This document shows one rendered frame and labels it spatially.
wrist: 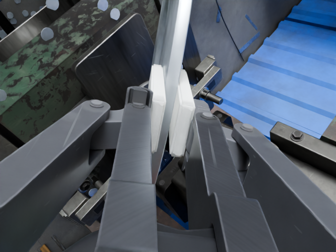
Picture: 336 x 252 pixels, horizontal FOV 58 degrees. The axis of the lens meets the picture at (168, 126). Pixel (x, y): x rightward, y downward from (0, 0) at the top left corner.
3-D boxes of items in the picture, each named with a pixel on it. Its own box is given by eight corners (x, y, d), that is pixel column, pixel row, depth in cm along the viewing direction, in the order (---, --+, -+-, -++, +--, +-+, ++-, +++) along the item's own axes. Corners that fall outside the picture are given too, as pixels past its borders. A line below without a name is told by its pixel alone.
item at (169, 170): (141, 177, 55) (161, 193, 52) (208, 102, 61) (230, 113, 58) (167, 209, 68) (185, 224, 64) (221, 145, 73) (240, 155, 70)
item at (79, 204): (58, 211, 62) (85, 243, 56) (115, 151, 67) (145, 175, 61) (73, 221, 67) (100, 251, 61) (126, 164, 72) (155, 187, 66)
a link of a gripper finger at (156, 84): (156, 154, 16) (141, 152, 16) (155, 105, 22) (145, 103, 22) (166, 101, 14) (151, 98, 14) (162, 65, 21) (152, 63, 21)
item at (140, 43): (31, 46, 50) (73, 70, 42) (92, -4, 54) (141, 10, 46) (101, 131, 69) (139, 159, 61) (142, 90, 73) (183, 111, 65)
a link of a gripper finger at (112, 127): (143, 157, 14) (76, 148, 13) (146, 114, 18) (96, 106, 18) (148, 128, 13) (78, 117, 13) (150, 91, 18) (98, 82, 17)
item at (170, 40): (203, -215, 22) (214, -212, 22) (156, 27, 49) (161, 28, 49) (158, 178, 13) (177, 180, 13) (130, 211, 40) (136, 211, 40)
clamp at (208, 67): (165, 99, 72) (198, 116, 66) (208, 54, 77) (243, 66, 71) (172, 114, 76) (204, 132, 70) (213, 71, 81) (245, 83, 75)
